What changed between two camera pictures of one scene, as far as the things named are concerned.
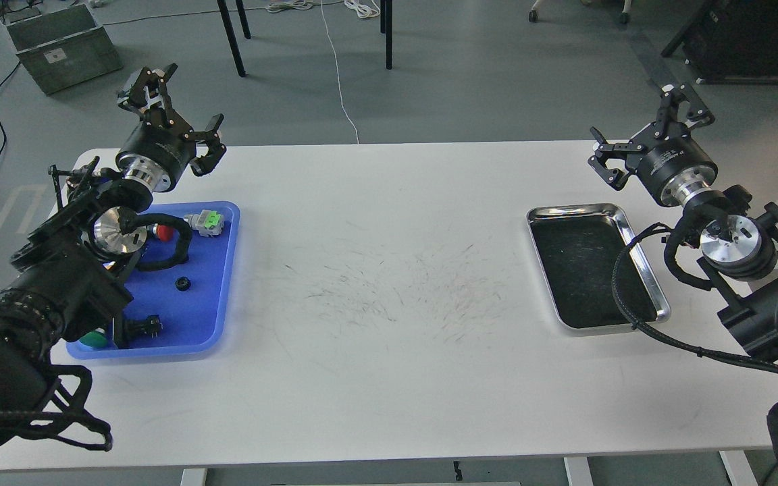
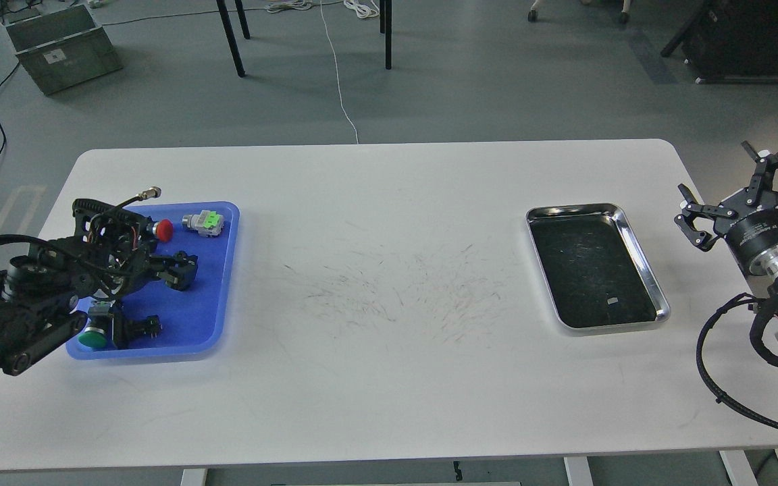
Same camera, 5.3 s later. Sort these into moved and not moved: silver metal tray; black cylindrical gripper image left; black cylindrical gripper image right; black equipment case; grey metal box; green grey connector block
Moved: black cylindrical gripper image right; black cylindrical gripper image left
Not moved: grey metal box; silver metal tray; black equipment case; green grey connector block
